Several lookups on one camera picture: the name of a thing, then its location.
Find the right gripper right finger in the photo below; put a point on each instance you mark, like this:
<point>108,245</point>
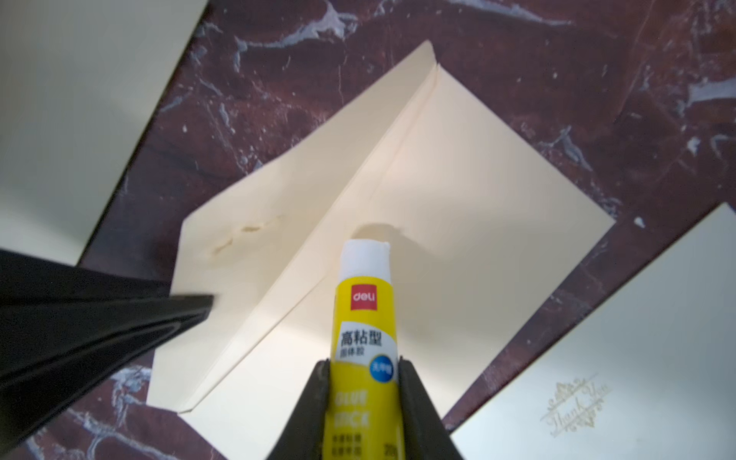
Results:
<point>425,437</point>

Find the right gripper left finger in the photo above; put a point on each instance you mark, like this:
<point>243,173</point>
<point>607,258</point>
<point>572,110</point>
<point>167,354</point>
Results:
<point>303,436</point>

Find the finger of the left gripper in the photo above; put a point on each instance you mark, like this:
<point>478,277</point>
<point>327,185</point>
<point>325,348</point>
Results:
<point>64,330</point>

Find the yellow glue stick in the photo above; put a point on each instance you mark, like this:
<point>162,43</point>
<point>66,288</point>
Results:
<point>364,416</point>

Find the manila envelope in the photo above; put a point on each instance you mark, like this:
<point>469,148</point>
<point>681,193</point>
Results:
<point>79,83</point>
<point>650,374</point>
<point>481,227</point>

